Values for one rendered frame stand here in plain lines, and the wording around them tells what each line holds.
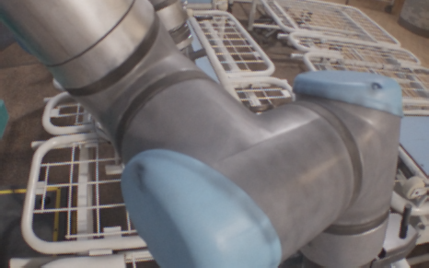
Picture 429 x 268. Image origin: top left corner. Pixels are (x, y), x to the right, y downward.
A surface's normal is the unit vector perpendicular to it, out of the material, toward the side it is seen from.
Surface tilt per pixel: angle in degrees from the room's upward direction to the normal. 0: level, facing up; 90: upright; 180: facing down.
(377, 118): 67
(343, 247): 74
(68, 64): 105
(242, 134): 1
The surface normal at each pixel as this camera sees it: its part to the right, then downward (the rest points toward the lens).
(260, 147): 0.18, -0.72
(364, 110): -0.22, 0.33
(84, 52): 0.37, 0.71
